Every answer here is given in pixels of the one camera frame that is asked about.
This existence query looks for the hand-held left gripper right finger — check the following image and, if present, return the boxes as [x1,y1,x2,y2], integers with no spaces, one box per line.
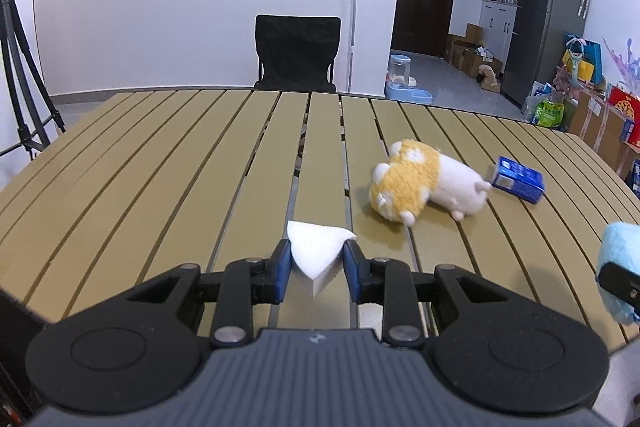
[342,238,521,350]

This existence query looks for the green pet food bag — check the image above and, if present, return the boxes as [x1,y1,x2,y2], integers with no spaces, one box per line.
[522,81,568,130]

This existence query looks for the black folding chair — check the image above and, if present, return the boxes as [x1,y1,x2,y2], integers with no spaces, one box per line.
[253,14,342,94]

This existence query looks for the white base cabinet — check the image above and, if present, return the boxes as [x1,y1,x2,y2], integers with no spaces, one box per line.
[479,1,521,62]

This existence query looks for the black tripod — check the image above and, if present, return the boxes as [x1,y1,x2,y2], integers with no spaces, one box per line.
[0,0,67,160]

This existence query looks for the red gift box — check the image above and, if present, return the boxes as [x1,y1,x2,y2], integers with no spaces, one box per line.
[607,84,640,145]

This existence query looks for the blue pet water dispenser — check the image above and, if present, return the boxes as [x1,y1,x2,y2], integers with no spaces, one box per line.
[385,56,433,104]

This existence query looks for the purple wall decoration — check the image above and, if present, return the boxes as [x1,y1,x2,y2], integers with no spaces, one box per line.
[602,37,640,82]

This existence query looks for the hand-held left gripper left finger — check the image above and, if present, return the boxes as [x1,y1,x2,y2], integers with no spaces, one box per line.
[117,238,293,349]

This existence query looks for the tan folding slat table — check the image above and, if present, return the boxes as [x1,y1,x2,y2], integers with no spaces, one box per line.
[0,89,640,348]

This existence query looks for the white mop pole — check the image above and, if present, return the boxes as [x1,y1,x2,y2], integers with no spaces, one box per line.
[346,0,360,94]

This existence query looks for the blue drink carton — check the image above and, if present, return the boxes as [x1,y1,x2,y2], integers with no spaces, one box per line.
[487,156,546,205]

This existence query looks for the light blue plush toy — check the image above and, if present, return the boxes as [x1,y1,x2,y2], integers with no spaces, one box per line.
[596,221,640,325]

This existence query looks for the blue gift bag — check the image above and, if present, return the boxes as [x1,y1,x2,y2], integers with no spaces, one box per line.
[564,34,604,85]

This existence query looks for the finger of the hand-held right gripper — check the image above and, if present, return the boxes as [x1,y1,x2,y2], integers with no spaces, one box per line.
[598,261,640,309]

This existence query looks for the large cardboard box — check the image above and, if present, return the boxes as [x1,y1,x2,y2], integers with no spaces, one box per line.
[567,84,640,180]

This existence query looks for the yellow hamster plush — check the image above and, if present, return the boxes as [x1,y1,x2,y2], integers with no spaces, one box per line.
[369,139,493,228]

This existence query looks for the grey refrigerator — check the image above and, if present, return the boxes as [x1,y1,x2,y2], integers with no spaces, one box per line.
[501,0,591,108]

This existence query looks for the tan plush toy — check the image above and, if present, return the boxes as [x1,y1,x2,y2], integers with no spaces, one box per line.
[475,64,501,94]

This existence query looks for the stacked cardboard boxes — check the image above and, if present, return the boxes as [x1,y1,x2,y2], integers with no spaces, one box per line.
[445,23,503,80]

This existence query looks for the white wedge sponge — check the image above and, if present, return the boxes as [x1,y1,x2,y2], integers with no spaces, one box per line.
[286,220,358,298]

